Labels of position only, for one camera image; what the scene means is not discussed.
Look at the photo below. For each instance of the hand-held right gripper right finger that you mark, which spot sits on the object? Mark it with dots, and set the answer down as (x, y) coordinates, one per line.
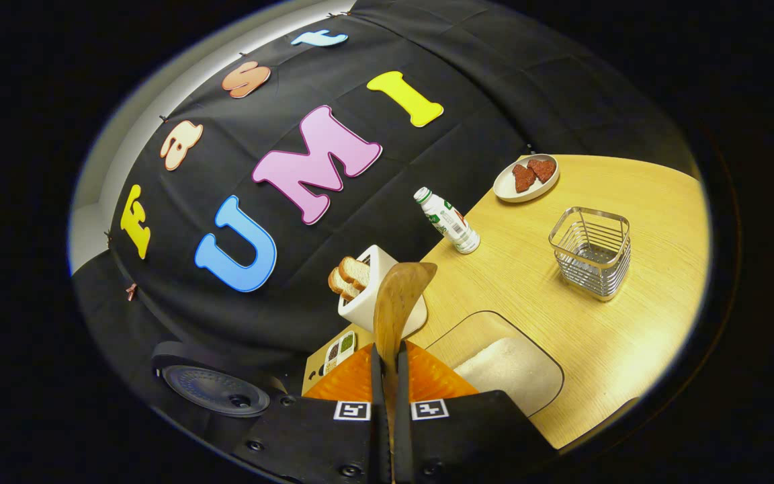
(403, 403)

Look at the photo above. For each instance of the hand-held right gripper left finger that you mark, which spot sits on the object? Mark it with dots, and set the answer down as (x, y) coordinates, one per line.
(379, 403)

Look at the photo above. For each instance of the wooden spoon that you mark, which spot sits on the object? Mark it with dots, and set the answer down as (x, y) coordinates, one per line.
(400, 296)

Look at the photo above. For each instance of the clear container of rice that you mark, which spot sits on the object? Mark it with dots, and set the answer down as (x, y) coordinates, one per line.
(514, 370)

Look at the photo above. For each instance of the dark grey rice cooker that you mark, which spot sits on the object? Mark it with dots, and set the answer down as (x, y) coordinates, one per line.
(216, 390)

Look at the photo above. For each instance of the white divided bean dish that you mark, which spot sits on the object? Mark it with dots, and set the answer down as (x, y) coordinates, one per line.
(340, 353)

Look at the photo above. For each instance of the white toaster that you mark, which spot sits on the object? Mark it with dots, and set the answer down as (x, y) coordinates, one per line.
(360, 309)

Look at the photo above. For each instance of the bread slice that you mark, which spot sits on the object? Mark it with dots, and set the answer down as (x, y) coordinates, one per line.
(340, 286)
(355, 272)

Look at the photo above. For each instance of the white plastic bottle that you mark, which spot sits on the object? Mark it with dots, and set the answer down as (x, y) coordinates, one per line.
(451, 222)

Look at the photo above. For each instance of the white round plate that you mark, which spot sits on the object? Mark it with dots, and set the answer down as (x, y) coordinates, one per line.
(504, 188)

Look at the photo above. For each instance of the red meat piece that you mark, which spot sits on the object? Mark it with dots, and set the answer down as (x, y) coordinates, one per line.
(543, 169)
(523, 178)

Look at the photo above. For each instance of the pink clothes peg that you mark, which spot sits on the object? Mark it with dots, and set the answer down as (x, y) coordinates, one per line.
(131, 292)

